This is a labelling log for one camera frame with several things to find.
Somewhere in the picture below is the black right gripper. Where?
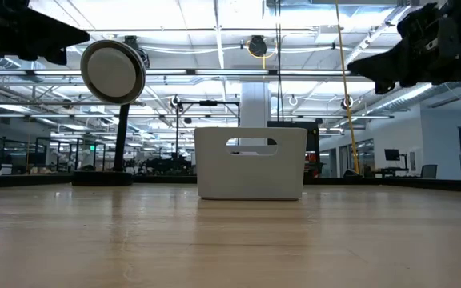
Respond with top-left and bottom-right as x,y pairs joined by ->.
347,0 -> 461,96

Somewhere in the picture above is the white plastic bin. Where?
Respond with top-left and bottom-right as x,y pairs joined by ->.
194,126 -> 308,202

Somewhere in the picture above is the black desk lamp white head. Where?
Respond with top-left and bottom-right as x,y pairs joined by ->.
71,39 -> 147,187

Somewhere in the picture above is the black cabinet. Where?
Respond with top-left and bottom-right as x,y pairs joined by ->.
267,120 -> 321,178

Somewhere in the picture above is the grey office chair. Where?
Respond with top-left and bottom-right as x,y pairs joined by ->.
420,164 -> 439,179

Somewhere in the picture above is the white building column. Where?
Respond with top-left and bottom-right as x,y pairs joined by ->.
240,82 -> 271,146

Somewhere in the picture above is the yellow hanging cable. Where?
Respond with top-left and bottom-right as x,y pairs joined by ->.
335,0 -> 360,175

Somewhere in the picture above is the black ceiling cord reel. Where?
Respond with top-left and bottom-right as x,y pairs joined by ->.
123,35 -> 151,70
248,34 -> 270,58

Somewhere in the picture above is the thin black hanging cable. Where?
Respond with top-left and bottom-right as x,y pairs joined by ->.
275,0 -> 284,122

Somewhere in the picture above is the black table edge rail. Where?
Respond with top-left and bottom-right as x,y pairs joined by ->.
0,173 -> 461,194

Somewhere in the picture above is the black metal frame stand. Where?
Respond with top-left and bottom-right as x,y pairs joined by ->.
175,100 -> 241,158

